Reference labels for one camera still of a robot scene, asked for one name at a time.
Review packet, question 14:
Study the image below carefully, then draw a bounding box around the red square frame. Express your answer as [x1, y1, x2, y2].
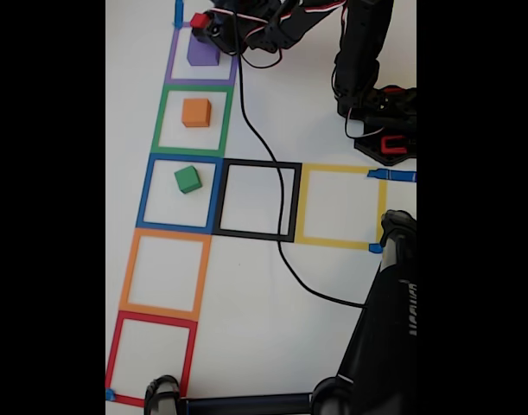
[105, 310, 199, 408]

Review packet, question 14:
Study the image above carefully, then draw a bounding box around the black square frame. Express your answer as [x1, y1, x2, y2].
[211, 157, 302, 243]

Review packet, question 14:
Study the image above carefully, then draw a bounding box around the green square frame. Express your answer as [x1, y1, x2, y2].
[149, 84, 234, 159]

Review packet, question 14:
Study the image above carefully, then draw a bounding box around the purple square frame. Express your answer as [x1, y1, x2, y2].
[163, 20, 244, 86]

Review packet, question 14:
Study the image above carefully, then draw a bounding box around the yellow square frame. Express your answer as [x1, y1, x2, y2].
[294, 163, 388, 251]

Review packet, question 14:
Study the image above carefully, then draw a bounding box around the black camera tripod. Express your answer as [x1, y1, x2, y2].
[143, 209, 417, 415]

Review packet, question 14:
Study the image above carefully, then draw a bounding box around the black camera cable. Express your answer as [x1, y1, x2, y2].
[232, 25, 368, 309]

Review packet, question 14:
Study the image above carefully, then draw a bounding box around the orange cube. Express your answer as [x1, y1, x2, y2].
[181, 98, 212, 129]

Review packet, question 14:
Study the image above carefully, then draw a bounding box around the purple cube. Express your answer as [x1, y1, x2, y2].
[187, 35, 223, 67]

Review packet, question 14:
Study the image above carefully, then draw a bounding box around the orange square frame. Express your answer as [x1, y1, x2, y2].
[118, 227, 213, 322]

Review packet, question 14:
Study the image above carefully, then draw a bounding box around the blue square frame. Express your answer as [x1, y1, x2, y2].
[136, 153, 225, 234]

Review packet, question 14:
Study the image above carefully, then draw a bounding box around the green cube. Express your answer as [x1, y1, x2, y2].
[174, 165, 203, 195]

